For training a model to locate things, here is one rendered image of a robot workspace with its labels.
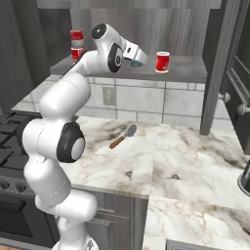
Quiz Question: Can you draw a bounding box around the red can with grey band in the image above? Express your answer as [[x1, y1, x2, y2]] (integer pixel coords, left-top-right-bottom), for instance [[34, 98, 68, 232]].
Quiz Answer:
[[69, 29, 85, 50]]

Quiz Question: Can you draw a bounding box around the grey cabinet door with panel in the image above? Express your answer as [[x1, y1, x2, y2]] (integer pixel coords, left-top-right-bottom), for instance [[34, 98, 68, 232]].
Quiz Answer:
[[224, 0, 250, 156]]

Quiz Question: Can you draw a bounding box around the wooden handled grey spatula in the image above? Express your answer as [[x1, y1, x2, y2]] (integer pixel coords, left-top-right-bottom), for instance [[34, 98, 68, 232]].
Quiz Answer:
[[108, 123, 138, 150]]

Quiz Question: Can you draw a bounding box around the grey wall cabinet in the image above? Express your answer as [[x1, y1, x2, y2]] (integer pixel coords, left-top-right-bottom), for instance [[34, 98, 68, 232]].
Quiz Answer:
[[35, 0, 223, 84]]

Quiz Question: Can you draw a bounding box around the black oven front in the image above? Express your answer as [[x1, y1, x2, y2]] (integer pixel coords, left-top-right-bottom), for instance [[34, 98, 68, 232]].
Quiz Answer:
[[0, 175, 62, 249]]

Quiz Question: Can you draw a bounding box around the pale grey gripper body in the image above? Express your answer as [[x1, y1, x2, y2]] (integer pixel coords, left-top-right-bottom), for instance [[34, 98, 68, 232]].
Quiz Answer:
[[130, 46, 148, 65]]

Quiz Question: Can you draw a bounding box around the dark grey cabinet door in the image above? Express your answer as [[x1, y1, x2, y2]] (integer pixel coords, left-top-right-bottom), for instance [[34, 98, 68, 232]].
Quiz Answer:
[[0, 0, 51, 113]]

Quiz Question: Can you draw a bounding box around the plain grey cabinet door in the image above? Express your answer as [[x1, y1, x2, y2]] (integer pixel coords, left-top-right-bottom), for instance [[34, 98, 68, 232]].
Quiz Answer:
[[199, 0, 244, 137]]

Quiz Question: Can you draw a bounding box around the black round pot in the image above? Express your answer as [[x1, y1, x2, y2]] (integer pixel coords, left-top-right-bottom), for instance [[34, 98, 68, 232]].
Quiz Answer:
[[236, 158, 250, 198]]

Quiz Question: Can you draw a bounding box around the silver round door knob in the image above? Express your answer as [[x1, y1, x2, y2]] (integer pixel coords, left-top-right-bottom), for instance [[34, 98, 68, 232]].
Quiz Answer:
[[235, 103, 250, 117], [217, 92, 231, 104]]

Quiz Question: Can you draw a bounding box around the grey wall socket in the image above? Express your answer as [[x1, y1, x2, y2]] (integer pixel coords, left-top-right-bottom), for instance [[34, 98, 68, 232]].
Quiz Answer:
[[102, 86, 117, 106]]

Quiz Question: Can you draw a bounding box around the black hob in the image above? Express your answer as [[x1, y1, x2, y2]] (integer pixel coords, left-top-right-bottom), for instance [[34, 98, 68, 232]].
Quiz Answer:
[[0, 110, 43, 184]]

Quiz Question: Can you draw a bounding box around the grey base cabinet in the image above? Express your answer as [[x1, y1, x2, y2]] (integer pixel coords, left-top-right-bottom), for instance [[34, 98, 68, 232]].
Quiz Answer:
[[85, 188, 149, 250], [165, 238, 250, 250]]

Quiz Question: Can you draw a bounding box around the red can with white label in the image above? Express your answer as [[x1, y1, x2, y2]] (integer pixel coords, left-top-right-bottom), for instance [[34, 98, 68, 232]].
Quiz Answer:
[[70, 47, 85, 63]]

